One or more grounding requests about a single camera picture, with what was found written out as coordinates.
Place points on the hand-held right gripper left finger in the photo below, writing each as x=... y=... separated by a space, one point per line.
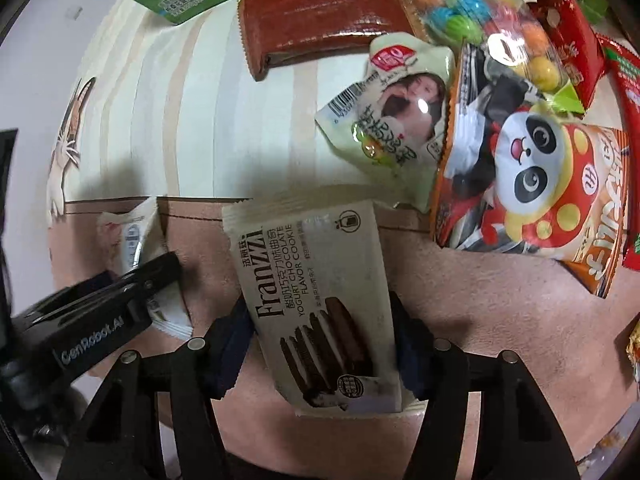
x=235 y=355

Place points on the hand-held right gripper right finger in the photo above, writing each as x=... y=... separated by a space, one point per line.
x=412 y=360

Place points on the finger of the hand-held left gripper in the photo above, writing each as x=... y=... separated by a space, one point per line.
x=145 y=280

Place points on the small white snack packet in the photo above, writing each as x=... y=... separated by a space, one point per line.
x=132 y=240

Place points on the cream chocolate cookie packet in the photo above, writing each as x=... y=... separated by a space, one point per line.
x=310 y=280

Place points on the pale green chicken feet packet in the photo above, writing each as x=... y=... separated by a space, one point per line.
x=390 y=125

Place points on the small red snack packet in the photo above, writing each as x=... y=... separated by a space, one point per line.
x=565 y=30

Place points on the striped cat print blanket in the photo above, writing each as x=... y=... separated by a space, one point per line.
x=175 y=110

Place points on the orange panda print snack bag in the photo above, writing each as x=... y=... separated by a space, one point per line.
x=530 y=185

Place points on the yellow snack packet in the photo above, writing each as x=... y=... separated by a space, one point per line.
x=635 y=350

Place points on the reddish brown flat snack pack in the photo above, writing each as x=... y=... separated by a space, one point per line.
x=320 y=15

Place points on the red and green snack packet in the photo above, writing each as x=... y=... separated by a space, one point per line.
x=627 y=85

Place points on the clear bag of colourful gumballs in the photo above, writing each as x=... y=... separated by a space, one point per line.
x=465 y=10

